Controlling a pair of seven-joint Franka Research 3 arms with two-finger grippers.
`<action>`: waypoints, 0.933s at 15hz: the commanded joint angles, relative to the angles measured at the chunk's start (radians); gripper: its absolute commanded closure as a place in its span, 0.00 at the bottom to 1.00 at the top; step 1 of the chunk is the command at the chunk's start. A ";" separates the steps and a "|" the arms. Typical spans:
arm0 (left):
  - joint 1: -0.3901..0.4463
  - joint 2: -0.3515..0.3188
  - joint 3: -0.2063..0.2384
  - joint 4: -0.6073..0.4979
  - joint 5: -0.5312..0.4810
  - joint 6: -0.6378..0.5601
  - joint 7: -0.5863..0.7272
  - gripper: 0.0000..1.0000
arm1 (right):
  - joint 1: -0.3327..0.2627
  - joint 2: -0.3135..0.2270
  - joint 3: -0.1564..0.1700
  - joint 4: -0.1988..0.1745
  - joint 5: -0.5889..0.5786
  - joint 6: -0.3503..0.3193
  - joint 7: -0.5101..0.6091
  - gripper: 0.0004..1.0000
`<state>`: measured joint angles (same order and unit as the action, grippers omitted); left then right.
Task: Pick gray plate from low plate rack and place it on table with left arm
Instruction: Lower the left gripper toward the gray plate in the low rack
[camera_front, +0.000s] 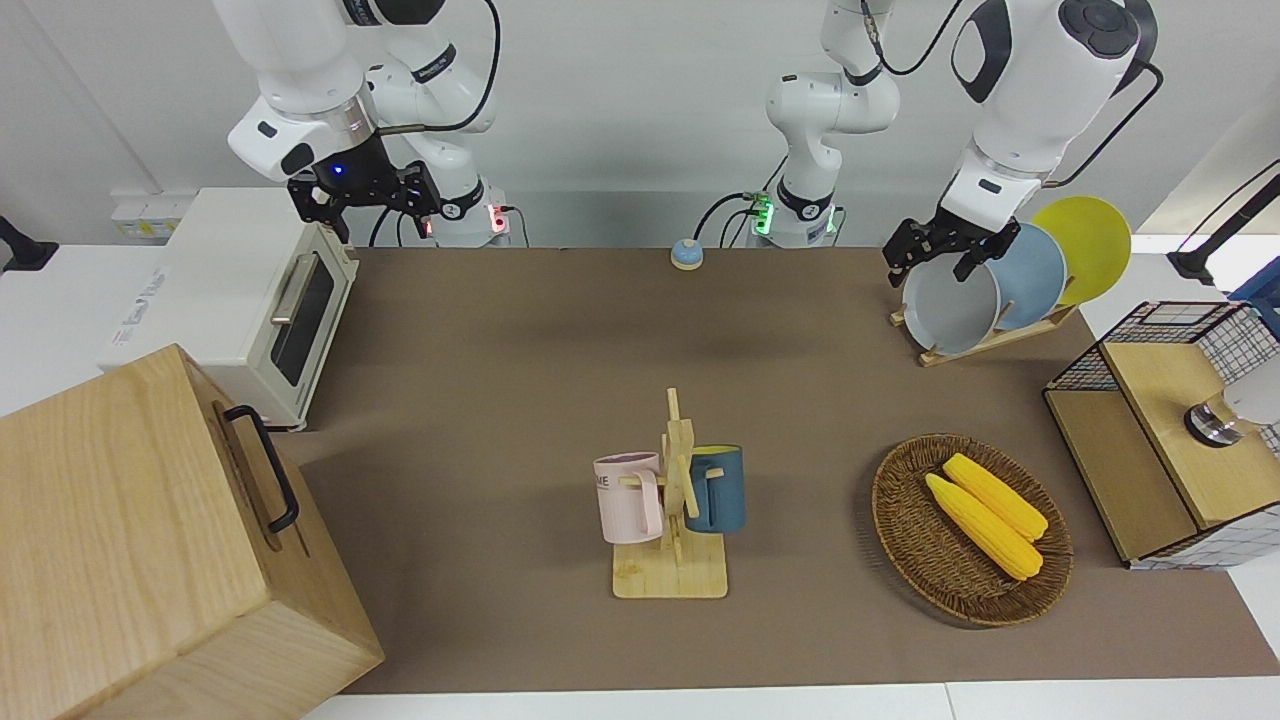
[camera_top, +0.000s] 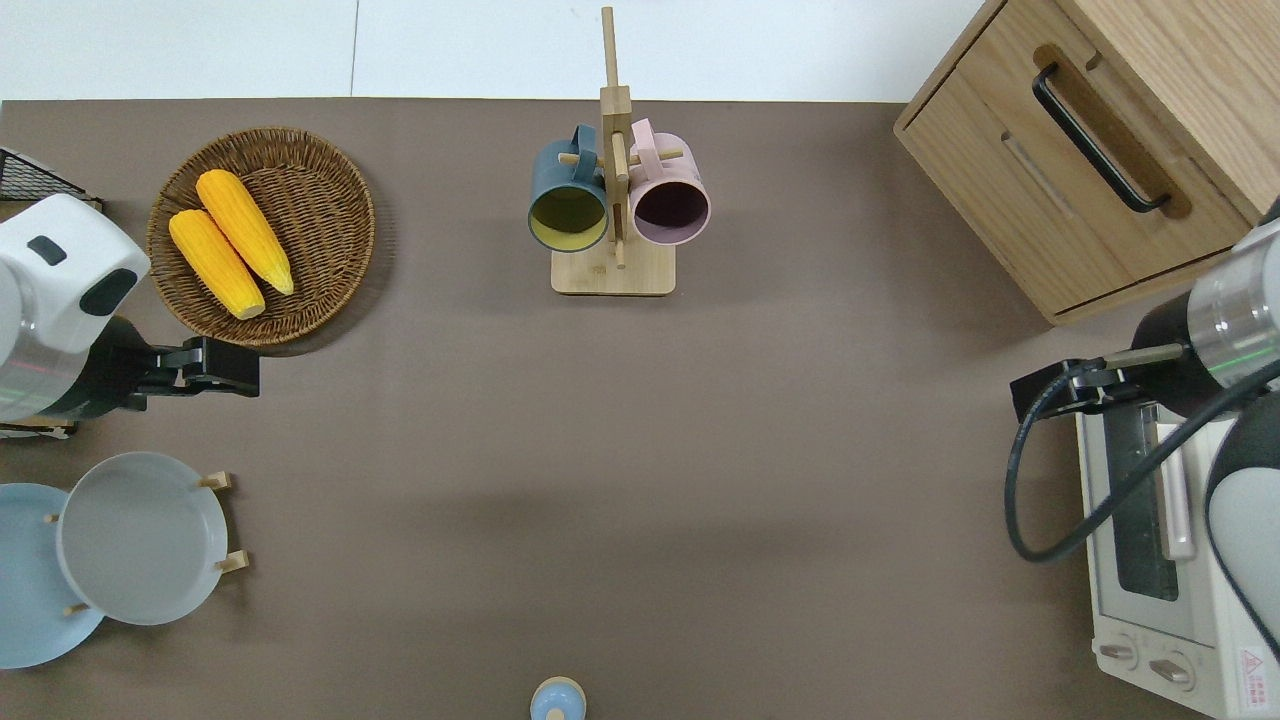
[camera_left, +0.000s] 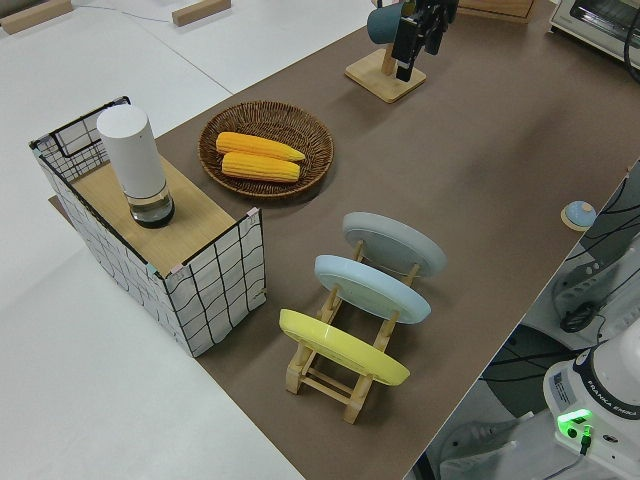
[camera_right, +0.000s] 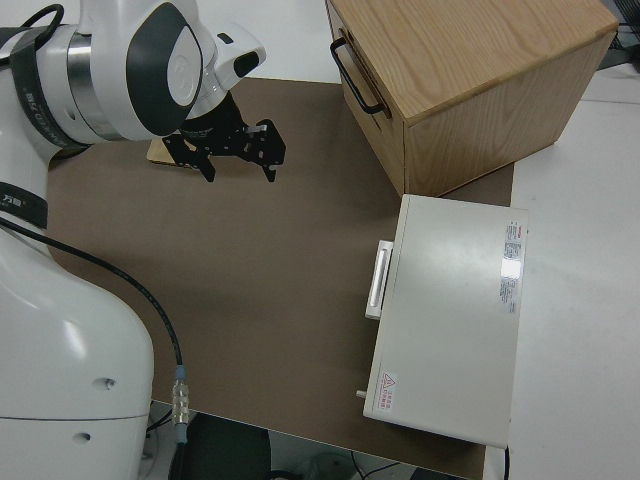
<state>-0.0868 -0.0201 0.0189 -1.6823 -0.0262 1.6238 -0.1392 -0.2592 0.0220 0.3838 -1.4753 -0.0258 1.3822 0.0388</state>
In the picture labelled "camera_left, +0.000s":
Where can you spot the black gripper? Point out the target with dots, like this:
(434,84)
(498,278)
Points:
(435,9)

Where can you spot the gray round plate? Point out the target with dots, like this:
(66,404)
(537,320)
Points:
(400,245)

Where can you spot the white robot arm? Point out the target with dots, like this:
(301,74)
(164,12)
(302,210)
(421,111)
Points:
(600,400)

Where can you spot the light blue round plate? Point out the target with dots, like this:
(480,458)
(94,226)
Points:
(370,290)

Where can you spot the yellow round plate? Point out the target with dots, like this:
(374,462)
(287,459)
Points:
(340,347)

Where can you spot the low wooden plate rack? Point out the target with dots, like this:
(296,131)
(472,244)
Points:
(325,385)

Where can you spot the dark blue mug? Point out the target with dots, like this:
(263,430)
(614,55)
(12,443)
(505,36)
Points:
(382,25)

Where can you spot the wooden mug tree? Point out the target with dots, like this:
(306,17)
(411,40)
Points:
(380,80)

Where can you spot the large wooden box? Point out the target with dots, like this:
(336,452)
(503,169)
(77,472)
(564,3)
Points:
(495,9)

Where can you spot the brown table mat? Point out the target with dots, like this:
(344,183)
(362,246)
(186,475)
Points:
(450,175)

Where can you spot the brown wicker basket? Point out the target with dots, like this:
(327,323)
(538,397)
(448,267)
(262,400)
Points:
(310,150)

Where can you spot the white toaster oven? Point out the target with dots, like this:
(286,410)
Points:
(595,25)

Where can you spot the yellow corn cob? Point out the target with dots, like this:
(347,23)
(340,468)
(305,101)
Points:
(257,145)
(260,167)

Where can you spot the wooden block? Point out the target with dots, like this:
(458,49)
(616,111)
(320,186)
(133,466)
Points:
(30,17)
(200,12)

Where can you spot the blue dome call bell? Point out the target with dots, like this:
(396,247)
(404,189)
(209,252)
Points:
(578,214)

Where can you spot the small pink binder clip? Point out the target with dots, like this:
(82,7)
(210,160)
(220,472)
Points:
(178,270)
(253,215)

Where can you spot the light wooden riser box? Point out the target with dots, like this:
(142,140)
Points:
(195,220)

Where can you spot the white power strip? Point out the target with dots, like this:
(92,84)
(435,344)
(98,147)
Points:
(585,280)

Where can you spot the black power plug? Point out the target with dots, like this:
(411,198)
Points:
(577,319)

